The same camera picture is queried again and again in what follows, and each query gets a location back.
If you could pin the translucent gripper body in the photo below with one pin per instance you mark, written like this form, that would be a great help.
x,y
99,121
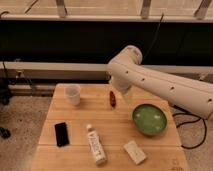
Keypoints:
x,y
128,97

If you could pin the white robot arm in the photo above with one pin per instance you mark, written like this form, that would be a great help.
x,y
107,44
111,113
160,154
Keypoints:
x,y
192,95

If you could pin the red chili pepper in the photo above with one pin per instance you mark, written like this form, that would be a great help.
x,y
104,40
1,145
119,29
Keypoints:
x,y
112,99

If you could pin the green bowl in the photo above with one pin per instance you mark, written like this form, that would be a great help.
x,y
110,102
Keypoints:
x,y
149,119

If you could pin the white rectangular box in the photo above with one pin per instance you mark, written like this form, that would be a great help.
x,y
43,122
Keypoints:
x,y
135,153

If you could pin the white plastic bottle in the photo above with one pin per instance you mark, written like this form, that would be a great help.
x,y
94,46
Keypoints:
x,y
95,145

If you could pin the black phone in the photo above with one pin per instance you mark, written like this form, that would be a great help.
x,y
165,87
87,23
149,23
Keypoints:
x,y
61,132

